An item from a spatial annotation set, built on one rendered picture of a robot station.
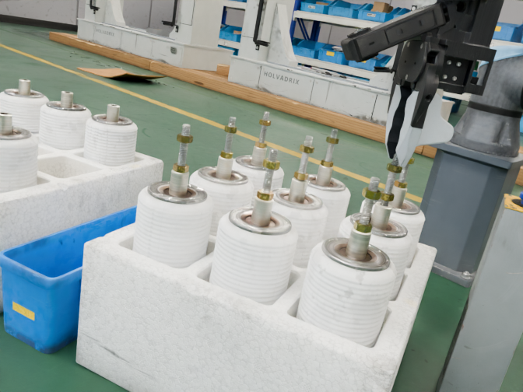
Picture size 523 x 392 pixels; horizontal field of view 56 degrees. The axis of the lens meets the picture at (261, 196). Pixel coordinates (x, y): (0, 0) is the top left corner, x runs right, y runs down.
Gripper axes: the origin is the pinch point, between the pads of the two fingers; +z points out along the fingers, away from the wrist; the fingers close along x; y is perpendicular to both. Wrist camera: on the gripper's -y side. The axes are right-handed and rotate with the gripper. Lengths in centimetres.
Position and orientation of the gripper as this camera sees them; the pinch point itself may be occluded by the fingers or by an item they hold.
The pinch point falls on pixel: (393, 151)
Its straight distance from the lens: 63.8
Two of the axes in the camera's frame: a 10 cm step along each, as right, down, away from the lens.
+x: -0.9, -3.3, 9.4
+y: 9.8, 1.4, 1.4
